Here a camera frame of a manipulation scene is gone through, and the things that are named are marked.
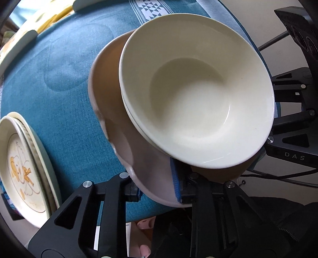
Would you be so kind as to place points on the small printed plate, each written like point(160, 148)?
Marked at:
point(22, 173)

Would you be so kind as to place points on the light blue mat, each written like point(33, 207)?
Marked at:
point(223, 17)

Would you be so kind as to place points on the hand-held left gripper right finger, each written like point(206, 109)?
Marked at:
point(176, 183)

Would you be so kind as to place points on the floral blanket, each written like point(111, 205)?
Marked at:
point(52, 19)

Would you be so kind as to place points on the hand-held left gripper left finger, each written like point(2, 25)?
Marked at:
point(133, 192)

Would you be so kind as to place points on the cream bowl with print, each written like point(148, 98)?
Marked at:
point(193, 99)

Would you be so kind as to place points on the white box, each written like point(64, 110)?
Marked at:
point(128, 240)

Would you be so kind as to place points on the large white plate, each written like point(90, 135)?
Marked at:
point(51, 188)

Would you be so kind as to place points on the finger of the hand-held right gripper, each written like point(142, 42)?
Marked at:
point(293, 121)
point(290, 80)

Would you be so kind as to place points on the black stand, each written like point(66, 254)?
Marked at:
point(298, 32)

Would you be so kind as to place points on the pink slipper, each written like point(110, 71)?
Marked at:
point(146, 223)

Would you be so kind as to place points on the blue patterned tablecloth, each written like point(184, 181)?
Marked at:
point(62, 111)

